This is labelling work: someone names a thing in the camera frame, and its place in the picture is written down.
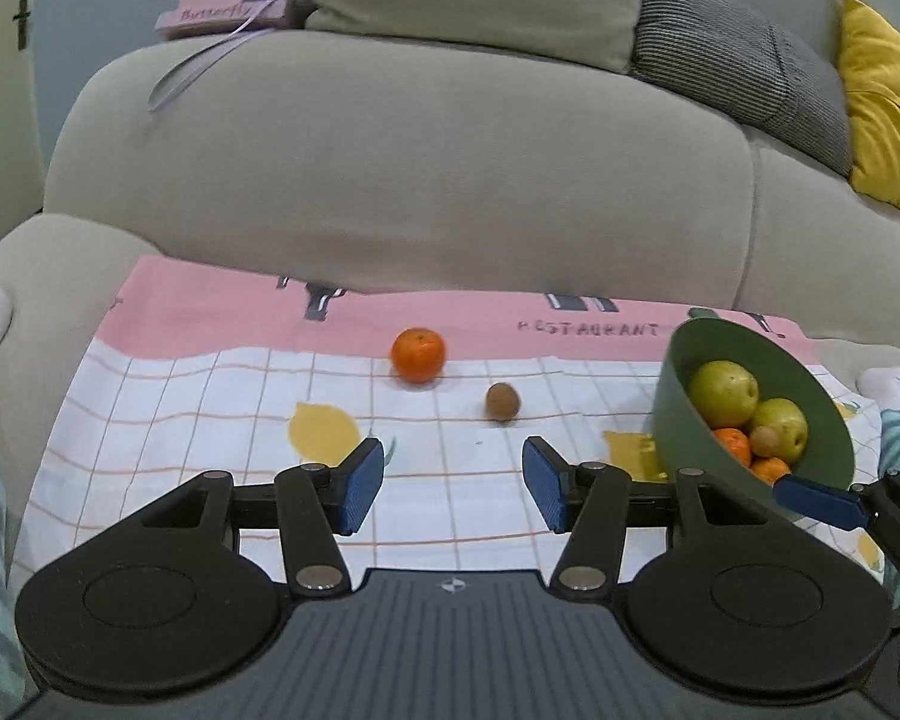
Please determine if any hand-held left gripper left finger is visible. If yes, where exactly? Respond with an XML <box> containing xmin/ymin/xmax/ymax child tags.
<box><xmin>131</xmin><ymin>437</ymin><xmax>385</xmax><ymax>595</ymax></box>

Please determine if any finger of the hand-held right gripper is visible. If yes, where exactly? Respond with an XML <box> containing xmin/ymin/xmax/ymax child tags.
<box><xmin>771</xmin><ymin>469</ymin><xmax>900</xmax><ymax>623</ymax></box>

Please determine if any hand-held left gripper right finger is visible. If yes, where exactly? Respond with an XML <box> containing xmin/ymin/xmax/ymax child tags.
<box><xmin>523</xmin><ymin>436</ymin><xmax>777</xmax><ymax>593</ymax></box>

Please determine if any green apple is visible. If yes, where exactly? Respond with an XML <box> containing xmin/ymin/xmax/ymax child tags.
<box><xmin>688</xmin><ymin>361</ymin><xmax>761</xmax><ymax>430</ymax></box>
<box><xmin>750</xmin><ymin>397</ymin><xmax>809</xmax><ymax>464</ymax></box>

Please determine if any orange tangerine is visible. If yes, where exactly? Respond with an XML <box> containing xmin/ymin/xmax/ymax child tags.
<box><xmin>390</xmin><ymin>328</ymin><xmax>447</xmax><ymax>385</ymax></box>
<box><xmin>750</xmin><ymin>456</ymin><xmax>794</xmax><ymax>486</ymax></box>
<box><xmin>711</xmin><ymin>427</ymin><xmax>752</xmax><ymax>466</ymax></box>

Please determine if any green bowl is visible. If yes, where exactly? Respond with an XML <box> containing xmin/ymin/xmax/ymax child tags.
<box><xmin>651</xmin><ymin>317</ymin><xmax>857</xmax><ymax>518</ymax></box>

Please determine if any pink and white printed cloth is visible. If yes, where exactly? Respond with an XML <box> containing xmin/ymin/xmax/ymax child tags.
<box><xmin>4</xmin><ymin>255</ymin><xmax>882</xmax><ymax>593</ymax></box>

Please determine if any beige sofa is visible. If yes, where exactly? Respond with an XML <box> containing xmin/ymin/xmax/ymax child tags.
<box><xmin>0</xmin><ymin>26</ymin><xmax>900</xmax><ymax>578</ymax></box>

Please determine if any yellow cushion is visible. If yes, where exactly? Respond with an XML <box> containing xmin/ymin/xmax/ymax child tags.
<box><xmin>838</xmin><ymin>0</ymin><xmax>900</xmax><ymax>215</ymax></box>

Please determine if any grey striped cushion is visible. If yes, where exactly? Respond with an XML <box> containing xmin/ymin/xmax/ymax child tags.
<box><xmin>630</xmin><ymin>0</ymin><xmax>854</xmax><ymax>177</ymax></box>

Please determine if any pink box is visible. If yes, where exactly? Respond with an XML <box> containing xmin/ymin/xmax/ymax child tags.
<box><xmin>155</xmin><ymin>0</ymin><xmax>293</xmax><ymax>41</ymax></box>

